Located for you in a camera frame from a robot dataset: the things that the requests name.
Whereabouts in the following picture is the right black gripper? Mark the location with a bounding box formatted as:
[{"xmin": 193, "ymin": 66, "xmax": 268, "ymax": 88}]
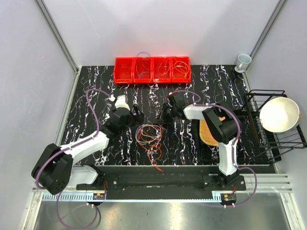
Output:
[{"xmin": 154, "ymin": 103, "xmax": 177, "ymax": 125}]

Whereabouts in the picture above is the white wire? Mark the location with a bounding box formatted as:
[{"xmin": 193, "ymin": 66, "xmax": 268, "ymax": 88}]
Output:
[{"xmin": 135, "ymin": 124, "xmax": 166, "ymax": 150}]

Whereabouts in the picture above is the orange wire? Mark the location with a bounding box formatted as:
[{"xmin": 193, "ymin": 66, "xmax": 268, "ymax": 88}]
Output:
[{"xmin": 138, "ymin": 124, "xmax": 166, "ymax": 173}]

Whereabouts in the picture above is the yellow wire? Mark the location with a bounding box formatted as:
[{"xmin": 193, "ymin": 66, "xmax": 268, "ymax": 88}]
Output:
[{"xmin": 173, "ymin": 61, "xmax": 189, "ymax": 79}]

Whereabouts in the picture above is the blue wire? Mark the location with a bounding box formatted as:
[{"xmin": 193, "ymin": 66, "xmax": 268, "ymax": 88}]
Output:
[{"xmin": 133, "ymin": 51, "xmax": 152, "ymax": 79}]

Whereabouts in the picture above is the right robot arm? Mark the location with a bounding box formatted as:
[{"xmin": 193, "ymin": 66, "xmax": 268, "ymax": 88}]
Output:
[{"xmin": 155, "ymin": 92, "xmax": 241, "ymax": 190}]

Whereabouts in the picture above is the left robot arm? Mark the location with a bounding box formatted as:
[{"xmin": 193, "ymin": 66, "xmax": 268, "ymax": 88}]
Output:
[{"xmin": 31, "ymin": 105, "xmax": 144, "ymax": 195}]

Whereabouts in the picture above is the woven bamboo basket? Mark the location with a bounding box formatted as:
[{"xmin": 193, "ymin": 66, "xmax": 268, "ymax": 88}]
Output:
[{"xmin": 199, "ymin": 120, "xmax": 218, "ymax": 147}]

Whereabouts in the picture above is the white mug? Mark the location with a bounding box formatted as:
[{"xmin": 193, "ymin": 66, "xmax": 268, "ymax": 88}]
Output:
[{"xmin": 235, "ymin": 54, "xmax": 252, "ymax": 73}]

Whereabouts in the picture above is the white bowl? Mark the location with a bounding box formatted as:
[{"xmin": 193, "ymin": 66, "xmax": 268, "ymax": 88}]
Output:
[{"xmin": 259, "ymin": 97, "xmax": 301, "ymax": 133}]

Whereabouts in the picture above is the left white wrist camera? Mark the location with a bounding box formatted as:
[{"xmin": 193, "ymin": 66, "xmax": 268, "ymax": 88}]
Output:
[{"xmin": 115, "ymin": 95, "xmax": 130, "ymax": 110}]

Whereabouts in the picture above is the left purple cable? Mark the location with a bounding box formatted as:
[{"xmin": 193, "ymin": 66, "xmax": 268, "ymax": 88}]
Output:
[{"xmin": 35, "ymin": 88, "xmax": 116, "ymax": 228}]

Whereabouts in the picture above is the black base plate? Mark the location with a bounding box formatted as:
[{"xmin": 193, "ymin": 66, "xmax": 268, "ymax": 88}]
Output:
[{"xmin": 76, "ymin": 165, "xmax": 247, "ymax": 202}]

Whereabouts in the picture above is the black wire dish rack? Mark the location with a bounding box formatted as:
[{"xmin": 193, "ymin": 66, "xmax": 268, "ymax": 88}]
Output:
[{"xmin": 240, "ymin": 90, "xmax": 307, "ymax": 162}]

